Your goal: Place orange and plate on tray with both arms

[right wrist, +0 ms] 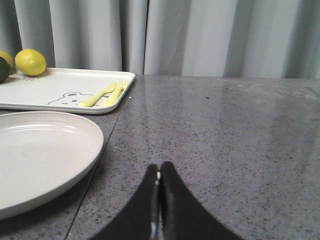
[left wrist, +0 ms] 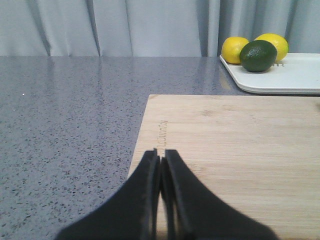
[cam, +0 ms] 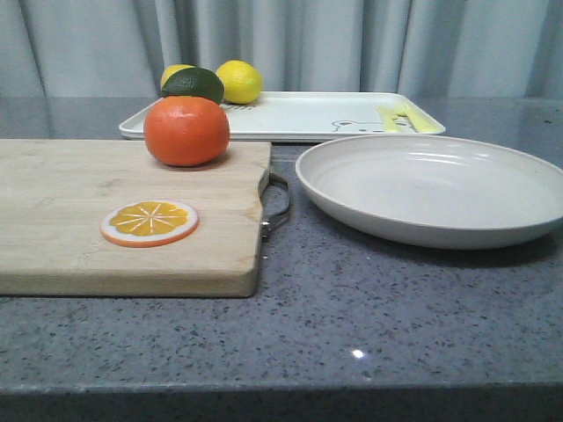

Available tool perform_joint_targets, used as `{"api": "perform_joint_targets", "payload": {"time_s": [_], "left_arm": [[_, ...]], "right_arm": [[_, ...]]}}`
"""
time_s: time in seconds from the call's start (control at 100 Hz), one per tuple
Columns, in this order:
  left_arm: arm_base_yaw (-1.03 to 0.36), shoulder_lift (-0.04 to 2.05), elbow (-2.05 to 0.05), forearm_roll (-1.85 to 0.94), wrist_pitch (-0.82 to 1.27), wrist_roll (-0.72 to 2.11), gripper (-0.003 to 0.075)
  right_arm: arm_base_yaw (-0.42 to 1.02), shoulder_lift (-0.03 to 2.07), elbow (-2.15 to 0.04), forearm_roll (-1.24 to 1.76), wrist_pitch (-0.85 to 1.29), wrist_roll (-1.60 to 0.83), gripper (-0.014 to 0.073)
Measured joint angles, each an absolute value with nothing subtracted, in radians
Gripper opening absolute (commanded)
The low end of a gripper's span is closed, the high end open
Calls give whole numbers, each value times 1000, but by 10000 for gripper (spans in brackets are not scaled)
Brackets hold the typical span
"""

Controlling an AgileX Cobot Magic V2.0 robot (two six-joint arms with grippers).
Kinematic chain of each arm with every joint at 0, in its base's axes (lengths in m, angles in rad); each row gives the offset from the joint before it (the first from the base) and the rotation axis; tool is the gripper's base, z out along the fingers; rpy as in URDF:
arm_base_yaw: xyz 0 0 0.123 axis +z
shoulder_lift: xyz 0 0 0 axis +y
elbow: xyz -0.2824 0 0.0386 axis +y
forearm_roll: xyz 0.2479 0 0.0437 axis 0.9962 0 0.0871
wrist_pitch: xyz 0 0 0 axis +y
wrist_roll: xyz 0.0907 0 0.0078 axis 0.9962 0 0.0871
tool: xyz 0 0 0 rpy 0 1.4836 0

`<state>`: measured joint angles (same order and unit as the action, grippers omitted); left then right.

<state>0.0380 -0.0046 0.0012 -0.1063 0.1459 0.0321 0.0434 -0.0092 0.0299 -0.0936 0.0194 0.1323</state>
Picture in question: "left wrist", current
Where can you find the grey curtain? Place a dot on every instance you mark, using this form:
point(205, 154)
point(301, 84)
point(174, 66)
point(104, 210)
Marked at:
point(151, 28)

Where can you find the white rectangular tray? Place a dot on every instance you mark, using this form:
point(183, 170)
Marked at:
point(296, 74)

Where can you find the wooden cutting board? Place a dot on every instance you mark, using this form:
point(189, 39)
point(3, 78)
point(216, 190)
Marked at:
point(259, 154)

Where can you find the yellow lemon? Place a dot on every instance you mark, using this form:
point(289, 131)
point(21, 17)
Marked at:
point(232, 48)
point(279, 42)

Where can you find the green lime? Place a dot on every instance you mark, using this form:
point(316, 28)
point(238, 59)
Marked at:
point(258, 56)

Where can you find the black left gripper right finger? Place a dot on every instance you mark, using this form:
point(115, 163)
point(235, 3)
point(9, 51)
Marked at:
point(193, 212)

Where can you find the yellow lemon left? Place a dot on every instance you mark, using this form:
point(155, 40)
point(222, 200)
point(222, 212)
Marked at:
point(232, 48)

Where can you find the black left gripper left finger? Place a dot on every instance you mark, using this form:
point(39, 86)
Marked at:
point(130, 214)

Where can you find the yellow lemon right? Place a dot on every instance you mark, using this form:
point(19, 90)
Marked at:
point(279, 42)

